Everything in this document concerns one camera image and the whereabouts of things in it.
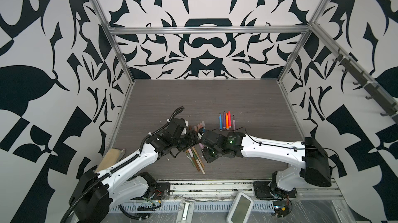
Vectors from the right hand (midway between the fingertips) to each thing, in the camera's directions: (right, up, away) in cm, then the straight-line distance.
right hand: (204, 154), depth 75 cm
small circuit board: (+35, -23, -4) cm, 42 cm away
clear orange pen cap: (-3, +9, +21) cm, 23 cm away
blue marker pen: (+11, +12, +22) cm, 27 cm away
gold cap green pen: (-8, -4, +10) cm, 13 cm away
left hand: (-1, +7, +2) cm, 8 cm away
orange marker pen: (+15, +12, +22) cm, 29 cm away
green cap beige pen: (-2, -7, +7) cm, 11 cm away
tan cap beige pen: (-4, -2, +10) cm, 11 cm away
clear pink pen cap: (-1, +10, +22) cm, 24 cm away
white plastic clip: (-8, -22, -7) cm, 25 cm away
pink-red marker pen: (+17, +14, +24) cm, 32 cm away
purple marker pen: (+13, +13, +24) cm, 30 cm away
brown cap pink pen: (+19, +11, +22) cm, 31 cm away
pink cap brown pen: (-6, -4, +10) cm, 12 cm away
